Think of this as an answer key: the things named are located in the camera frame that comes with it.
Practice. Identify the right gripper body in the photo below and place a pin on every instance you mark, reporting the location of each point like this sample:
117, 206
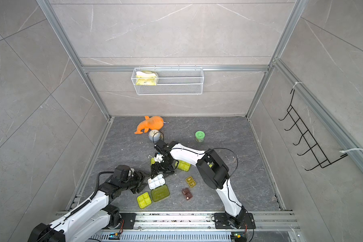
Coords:
165, 167

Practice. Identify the green lidded jar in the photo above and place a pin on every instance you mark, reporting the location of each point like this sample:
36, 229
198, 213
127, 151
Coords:
199, 136

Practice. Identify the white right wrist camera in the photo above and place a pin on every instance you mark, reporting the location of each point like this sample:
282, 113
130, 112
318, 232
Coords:
158, 158

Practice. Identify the white wire wall basket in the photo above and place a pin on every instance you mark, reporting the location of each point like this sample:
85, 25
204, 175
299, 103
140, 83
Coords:
172, 81

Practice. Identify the orange whale toy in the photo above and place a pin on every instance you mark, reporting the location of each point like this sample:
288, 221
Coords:
153, 123

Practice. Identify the dark red small pillbox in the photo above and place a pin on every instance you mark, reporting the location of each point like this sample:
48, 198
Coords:
187, 193

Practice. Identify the green lid six-cell pillbox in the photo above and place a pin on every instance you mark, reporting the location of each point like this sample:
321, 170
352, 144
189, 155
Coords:
184, 166

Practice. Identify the black wall hook rack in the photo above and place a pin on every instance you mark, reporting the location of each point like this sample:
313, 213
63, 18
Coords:
307, 137

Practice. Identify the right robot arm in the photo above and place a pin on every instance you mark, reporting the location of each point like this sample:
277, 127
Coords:
211, 167

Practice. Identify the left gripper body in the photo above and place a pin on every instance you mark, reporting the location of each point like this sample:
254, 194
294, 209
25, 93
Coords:
136, 181

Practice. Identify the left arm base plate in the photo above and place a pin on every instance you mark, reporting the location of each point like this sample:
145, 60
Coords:
129, 220

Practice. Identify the small yellow clear pillbox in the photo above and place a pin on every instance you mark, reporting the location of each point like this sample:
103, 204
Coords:
190, 181

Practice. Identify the metal base rail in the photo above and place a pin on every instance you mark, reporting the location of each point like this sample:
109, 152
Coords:
197, 226

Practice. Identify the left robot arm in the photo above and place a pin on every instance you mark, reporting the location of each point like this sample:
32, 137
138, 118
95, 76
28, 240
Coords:
96, 212

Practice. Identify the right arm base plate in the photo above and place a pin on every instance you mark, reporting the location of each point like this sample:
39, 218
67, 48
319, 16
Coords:
220, 220

